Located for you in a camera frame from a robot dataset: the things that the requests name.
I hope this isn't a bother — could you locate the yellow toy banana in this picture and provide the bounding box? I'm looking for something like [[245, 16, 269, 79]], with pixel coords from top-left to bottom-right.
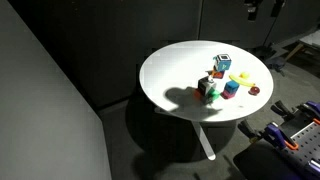
[[229, 73, 256, 88]]

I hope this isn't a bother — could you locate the large blue number cube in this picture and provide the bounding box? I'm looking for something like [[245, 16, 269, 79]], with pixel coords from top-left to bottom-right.
[[213, 53, 233, 73]]

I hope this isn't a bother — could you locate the green soft cube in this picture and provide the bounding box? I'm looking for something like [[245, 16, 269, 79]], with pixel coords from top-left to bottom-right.
[[207, 89, 222, 101]]

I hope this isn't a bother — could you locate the dark red picture cube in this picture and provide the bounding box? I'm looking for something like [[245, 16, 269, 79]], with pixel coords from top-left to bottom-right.
[[205, 68, 226, 80]]

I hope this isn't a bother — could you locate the black hanging fixture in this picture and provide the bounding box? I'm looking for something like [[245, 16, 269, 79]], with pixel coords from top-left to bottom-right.
[[245, 0, 258, 22]]

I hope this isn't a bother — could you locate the black spring clamp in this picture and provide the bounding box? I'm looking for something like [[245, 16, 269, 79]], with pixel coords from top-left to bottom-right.
[[270, 99, 301, 122], [238, 119, 265, 142]]

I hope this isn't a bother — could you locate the pink soft cube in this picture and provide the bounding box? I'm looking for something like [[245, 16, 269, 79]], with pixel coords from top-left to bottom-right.
[[221, 89, 236, 100]]

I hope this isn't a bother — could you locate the dark red toy plum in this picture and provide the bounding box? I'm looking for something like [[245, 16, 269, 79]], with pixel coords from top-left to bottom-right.
[[248, 85, 261, 97]]

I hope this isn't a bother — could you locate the perforated metal breadboard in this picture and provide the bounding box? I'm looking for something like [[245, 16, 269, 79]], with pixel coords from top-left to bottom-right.
[[283, 121, 320, 178]]

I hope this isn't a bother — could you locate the purple clamp orange trigger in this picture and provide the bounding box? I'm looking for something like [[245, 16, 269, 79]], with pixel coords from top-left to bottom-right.
[[298, 99, 320, 126], [263, 121, 299, 151]]

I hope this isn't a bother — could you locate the white table wooden leg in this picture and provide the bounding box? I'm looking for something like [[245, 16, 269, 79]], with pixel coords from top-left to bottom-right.
[[285, 30, 320, 62]]

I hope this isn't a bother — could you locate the dark blue floor clutter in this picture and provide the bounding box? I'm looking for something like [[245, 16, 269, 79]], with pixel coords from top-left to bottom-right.
[[256, 46, 288, 72]]

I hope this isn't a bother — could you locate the blue soft cube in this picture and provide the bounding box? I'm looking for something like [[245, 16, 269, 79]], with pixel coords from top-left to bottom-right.
[[223, 80, 240, 94]]

